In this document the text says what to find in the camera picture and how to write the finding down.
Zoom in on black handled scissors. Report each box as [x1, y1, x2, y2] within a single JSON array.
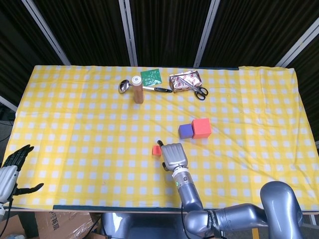
[[179, 76, 209, 101]]

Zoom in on white frame post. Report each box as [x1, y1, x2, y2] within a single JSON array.
[[0, 96, 18, 113], [275, 17, 319, 68], [118, 0, 139, 67], [193, 0, 221, 68], [21, 0, 71, 66]]

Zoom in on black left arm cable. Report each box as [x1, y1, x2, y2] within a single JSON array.
[[4, 198, 13, 239]]

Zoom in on purple cube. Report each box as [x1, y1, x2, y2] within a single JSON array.
[[178, 123, 194, 139]]

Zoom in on large orange cube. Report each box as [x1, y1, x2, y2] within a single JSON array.
[[191, 118, 211, 139]]

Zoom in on brown bottle white cap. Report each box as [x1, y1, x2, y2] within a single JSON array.
[[131, 75, 145, 104]]

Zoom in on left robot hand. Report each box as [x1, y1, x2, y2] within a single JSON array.
[[0, 144, 44, 204]]

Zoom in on cardboard box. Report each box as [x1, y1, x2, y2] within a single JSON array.
[[0, 211, 101, 239]]

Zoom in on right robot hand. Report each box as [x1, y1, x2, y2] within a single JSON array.
[[157, 140, 189, 172]]

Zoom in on black strap white lettering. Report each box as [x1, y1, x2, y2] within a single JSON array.
[[205, 208, 222, 238]]

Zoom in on green packet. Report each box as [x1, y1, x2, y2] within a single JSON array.
[[140, 69, 163, 87]]

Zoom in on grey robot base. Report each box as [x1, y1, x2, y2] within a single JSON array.
[[101, 212, 207, 239]]

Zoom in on yellow checkered tablecloth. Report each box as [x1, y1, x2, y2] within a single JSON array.
[[6, 65, 319, 210]]

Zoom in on foil snack package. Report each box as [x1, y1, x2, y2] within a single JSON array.
[[168, 70, 202, 94]]

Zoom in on metal ladle black handle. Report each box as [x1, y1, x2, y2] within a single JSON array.
[[118, 79, 173, 95]]

